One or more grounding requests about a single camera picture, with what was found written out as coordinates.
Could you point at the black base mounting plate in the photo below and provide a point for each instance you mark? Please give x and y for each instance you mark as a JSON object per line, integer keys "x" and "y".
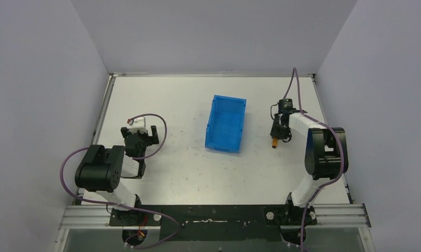
{"x": 201, "y": 223}

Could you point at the blue plastic bin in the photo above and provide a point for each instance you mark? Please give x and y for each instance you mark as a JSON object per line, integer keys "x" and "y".
{"x": 225, "y": 125}

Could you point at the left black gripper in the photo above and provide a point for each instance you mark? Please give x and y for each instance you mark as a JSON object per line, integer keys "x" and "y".
{"x": 140, "y": 137}

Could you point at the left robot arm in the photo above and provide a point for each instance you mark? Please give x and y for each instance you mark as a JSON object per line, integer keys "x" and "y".
{"x": 102, "y": 169}

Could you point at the aluminium frame rail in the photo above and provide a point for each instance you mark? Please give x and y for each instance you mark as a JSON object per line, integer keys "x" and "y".
{"x": 327, "y": 216}

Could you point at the orange black screwdriver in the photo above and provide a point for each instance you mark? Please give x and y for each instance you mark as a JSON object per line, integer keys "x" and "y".
{"x": 274, "y": 143}

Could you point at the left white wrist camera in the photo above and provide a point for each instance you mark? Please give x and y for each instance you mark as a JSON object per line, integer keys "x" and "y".
{"x": 137, "y": 124}

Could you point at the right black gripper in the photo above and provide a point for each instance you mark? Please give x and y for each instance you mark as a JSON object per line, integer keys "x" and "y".
{"x": 279, "y": 130}

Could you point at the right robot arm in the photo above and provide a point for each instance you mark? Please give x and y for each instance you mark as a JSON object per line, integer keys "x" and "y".
{"x": 325, "y": 160}

